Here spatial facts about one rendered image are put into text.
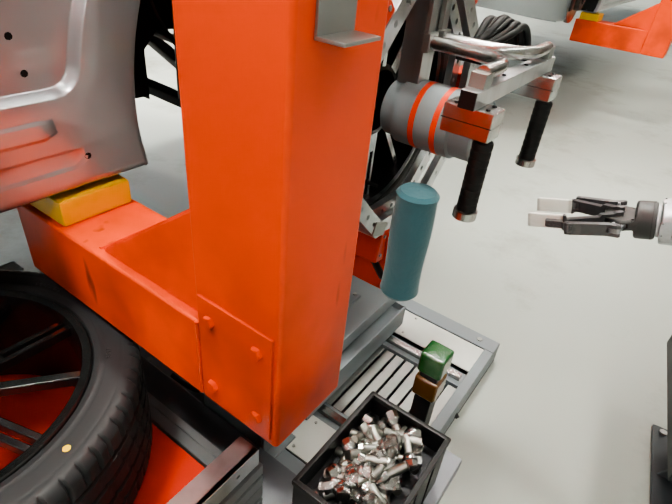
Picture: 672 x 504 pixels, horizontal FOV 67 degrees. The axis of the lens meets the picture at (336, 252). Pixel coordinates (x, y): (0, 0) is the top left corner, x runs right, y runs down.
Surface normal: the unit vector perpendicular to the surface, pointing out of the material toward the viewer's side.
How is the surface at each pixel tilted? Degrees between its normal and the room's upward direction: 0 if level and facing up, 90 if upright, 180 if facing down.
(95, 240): 0
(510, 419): 0
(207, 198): 90
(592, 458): 0
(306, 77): 90
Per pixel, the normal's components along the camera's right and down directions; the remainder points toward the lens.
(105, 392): 0.09, -0.83
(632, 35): -0.59, 0.40
